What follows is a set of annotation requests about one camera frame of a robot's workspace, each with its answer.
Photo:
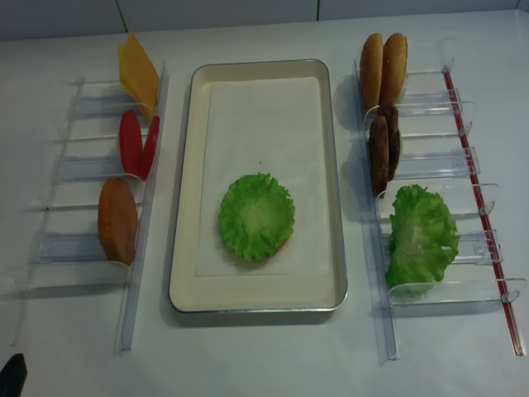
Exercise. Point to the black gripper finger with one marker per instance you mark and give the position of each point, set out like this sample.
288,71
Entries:
13,376

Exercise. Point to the red tomato slice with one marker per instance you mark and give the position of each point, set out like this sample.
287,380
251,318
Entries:
130,142
148,153

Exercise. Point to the green lettuce leaf on tray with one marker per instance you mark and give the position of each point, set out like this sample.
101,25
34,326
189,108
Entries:
256,217

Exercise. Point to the orange cheese slice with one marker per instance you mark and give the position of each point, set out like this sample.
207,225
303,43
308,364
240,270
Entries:
141,76

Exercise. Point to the yellow cheese slice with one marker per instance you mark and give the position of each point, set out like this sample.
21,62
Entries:
121,57

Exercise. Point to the green lettuce leaf in rack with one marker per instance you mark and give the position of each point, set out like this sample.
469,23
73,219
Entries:
423,241

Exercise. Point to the front brown meat patty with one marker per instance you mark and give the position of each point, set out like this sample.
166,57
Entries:
378,154

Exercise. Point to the brown meat patty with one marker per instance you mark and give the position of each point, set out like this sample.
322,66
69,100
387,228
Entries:
390,112
378,154

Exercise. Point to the rear brown meat patty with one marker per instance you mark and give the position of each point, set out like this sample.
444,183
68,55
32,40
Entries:
390,112

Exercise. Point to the left clear acrylic rack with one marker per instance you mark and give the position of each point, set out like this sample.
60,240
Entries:
65,253

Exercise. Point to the clear acrylic rack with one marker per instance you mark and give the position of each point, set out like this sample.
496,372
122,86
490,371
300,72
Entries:
431,156
65,253

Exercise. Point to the orange-brown bun half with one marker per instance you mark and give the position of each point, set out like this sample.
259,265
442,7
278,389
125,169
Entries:
117,221

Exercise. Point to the cream rectangular metal tray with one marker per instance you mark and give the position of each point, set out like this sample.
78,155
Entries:
191,293

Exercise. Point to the white paper tray liner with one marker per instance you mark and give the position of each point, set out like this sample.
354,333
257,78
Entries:
271,127

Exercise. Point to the right clear acrylic rack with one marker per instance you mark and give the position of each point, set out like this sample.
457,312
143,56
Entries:
431,156

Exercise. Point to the left sesame bun half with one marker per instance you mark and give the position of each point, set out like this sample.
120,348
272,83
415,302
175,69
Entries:
371,70

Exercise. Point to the sesame bun half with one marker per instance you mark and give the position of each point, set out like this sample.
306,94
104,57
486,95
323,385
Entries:
394,68
371,70

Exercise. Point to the right sesame bun half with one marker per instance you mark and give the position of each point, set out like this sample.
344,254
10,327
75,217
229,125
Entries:
394,68

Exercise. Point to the red rail strip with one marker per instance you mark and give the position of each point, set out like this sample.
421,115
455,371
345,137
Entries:
518,343

